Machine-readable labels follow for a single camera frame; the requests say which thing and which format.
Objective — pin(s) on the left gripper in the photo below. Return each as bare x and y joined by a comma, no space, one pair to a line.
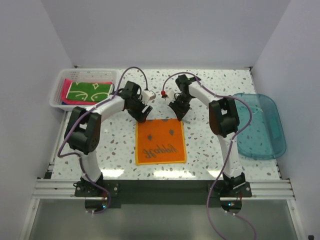
140,116

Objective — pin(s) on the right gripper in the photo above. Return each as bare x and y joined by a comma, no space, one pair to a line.
180,112

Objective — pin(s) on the orange grey patterned towel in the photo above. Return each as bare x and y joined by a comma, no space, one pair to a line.
160,141

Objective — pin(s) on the yellow green patterned towel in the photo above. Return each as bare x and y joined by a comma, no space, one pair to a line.
93,92

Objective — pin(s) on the pink towel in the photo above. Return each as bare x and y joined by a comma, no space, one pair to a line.
65,87

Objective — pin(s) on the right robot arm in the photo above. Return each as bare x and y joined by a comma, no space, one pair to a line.
223,122

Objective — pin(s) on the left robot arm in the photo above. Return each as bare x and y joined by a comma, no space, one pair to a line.
84,129

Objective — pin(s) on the white plastic basket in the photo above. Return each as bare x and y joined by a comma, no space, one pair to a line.
67,76

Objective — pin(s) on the teal plastic tub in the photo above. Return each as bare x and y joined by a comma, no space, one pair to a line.
264,138

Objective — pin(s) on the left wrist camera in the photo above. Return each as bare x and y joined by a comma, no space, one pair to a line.
147,95

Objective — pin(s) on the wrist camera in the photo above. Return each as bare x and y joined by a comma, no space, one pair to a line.
168,94
147,95

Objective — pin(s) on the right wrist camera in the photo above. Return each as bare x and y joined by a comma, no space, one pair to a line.
168,94

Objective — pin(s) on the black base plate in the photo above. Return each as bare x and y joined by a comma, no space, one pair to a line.
113,194

